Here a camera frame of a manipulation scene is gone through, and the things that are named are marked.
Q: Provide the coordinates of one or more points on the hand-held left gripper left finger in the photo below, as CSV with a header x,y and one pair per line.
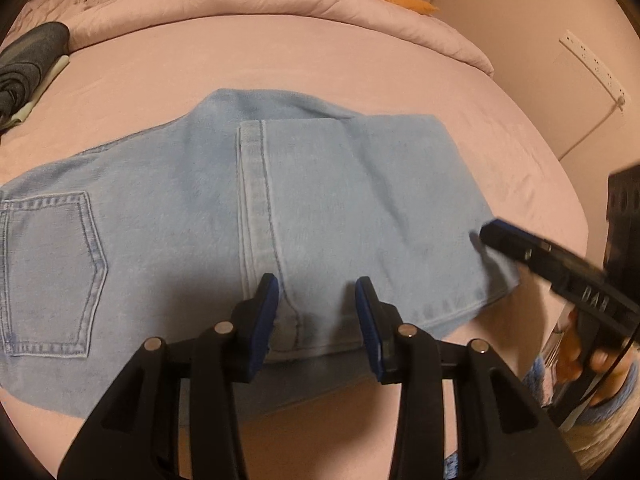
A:
x,y
267,320

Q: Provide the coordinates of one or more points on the person's right hand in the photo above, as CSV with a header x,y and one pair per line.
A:
x,y
570,365

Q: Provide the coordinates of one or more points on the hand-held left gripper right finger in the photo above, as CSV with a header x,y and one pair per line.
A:
x,y
367,325

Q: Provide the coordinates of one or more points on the light blue denim pants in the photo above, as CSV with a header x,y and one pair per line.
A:
x,y
175,200

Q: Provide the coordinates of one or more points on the white power strip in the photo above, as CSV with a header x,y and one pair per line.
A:
x,y
595,67

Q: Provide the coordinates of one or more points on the dark folded jeans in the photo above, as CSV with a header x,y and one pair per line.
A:
x,y
30,60

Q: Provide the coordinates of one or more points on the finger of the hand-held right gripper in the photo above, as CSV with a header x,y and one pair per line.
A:
x,y
515,242

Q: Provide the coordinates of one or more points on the light green folded cloth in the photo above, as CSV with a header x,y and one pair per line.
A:
x,y
57,67

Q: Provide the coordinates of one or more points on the pink quilted duvet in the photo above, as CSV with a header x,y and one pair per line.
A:
x,y
300,5

